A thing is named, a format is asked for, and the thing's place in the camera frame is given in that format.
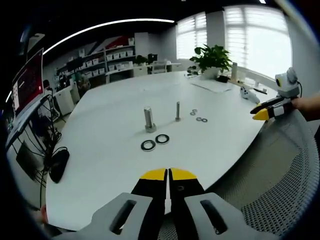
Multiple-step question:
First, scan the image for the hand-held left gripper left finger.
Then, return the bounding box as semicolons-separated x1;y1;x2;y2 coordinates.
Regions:
74;167;168;240

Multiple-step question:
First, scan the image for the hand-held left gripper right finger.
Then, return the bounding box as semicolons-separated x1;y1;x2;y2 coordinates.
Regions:
167;167;261;240

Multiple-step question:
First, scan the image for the large dark metal washer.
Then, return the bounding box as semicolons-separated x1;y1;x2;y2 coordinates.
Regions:
154;134;169;145
140;139;157;153

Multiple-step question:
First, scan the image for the thick threaded stud hex base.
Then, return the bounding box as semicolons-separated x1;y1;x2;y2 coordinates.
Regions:
143;106;158;134

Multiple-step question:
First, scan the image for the thin threaded stud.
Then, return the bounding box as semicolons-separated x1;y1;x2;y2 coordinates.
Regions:
174;100;182;123

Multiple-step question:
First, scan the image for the person's right hand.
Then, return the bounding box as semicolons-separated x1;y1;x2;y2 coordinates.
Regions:
291;91;320;123

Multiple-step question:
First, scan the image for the white game controller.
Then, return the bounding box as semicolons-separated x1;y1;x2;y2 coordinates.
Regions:
239;85;261;104

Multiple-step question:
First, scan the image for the pale upright bottle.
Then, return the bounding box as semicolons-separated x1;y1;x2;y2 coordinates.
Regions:
230;62;239;84

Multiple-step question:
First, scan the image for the small black desk item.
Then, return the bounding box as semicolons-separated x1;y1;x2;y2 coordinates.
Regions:
215;74;231;84

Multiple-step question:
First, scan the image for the grey mesh office chair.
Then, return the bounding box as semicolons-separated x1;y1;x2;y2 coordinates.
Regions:
159;108;320;240

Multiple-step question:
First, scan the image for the green potted plant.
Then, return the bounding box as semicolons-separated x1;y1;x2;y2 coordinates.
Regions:
189;44;233;80

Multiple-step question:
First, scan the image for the black computer mouse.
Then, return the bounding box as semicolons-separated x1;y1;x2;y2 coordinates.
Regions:
48;147;71;184

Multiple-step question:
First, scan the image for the shelf with white bins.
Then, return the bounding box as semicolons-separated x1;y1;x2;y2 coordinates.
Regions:
65;44;138;85

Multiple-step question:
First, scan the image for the monitor with red screen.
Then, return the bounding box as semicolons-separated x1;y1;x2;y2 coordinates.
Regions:
10;48;45;116

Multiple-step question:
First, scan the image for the ceiling light strip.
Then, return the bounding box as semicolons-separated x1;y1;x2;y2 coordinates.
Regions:
41;18;176;56

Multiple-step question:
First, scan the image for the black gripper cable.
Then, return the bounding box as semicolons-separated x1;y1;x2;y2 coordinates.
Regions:
294;79;304;98

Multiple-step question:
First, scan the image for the bundle of black cables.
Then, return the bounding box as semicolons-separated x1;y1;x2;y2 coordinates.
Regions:
32;96;70;198

